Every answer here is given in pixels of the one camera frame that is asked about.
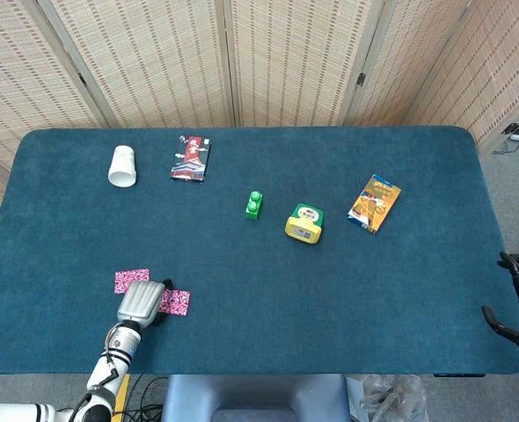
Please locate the green toy brick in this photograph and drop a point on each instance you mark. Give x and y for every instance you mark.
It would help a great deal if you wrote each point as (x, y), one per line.
(253, 206)

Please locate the clear plastic bag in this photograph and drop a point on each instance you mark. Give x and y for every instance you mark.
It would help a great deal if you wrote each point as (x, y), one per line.
(391, 397)

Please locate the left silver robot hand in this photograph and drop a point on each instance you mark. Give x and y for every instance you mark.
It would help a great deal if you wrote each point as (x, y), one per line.
(140, 303)

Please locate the orange blue snack box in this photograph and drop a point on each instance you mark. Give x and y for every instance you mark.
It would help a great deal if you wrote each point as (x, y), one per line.
(374, 204)

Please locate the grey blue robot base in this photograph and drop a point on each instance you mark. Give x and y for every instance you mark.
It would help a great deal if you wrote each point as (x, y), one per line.
(255, 395)

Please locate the woven bamboo folding screen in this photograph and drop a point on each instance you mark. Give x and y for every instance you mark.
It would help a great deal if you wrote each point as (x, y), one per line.
(154, 61)

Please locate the black screen hinge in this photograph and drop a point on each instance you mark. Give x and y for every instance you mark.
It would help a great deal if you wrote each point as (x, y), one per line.
(361, 79)

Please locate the yellow lidded green container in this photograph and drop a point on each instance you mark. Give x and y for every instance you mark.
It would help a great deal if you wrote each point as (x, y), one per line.
(304, 224)

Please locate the pink patterned square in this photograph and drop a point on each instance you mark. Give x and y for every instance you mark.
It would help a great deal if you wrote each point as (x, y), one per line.
(129, 277)
(178, 302)

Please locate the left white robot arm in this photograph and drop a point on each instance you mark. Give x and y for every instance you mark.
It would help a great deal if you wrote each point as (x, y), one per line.
(110, 369)

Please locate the white paper cup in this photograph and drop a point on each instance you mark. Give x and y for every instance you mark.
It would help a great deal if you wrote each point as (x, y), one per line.
(122, 169)

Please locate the dark box with red label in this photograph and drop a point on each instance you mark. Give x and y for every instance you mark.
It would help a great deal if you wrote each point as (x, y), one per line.
(191, 160)

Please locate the yellow floor tape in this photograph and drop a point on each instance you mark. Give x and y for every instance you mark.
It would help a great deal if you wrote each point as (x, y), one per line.
(123, 402)

